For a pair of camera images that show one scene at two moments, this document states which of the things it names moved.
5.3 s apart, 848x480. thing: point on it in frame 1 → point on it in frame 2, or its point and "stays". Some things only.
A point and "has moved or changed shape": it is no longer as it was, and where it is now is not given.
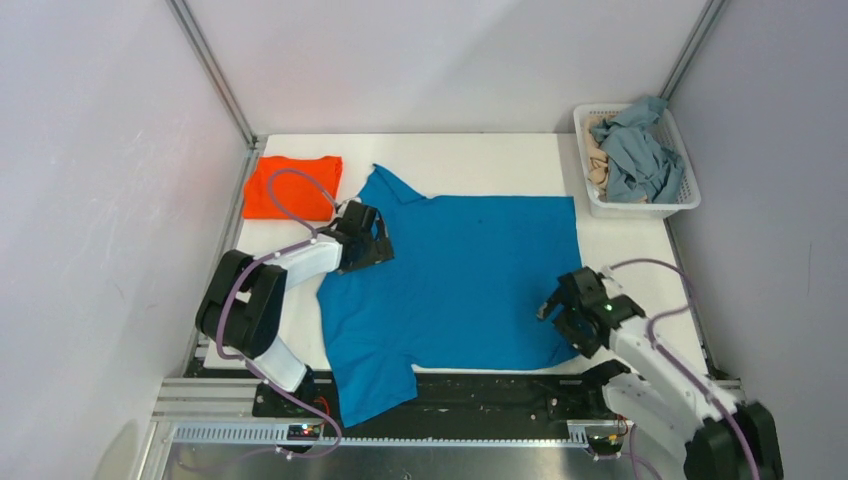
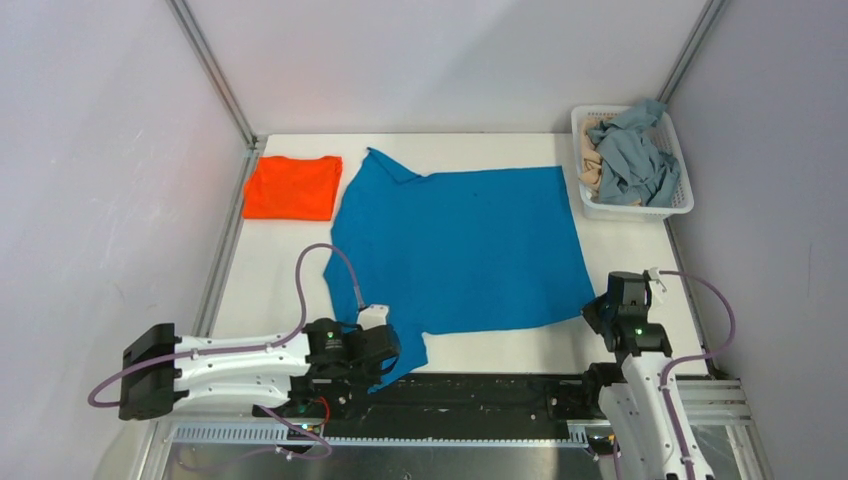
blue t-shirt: x=464 y=289 has moved or changed shape
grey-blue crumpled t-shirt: x=641 y=167 stays
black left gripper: x=379 y=250 → x=369 y=378
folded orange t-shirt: x=288 y=188 stays
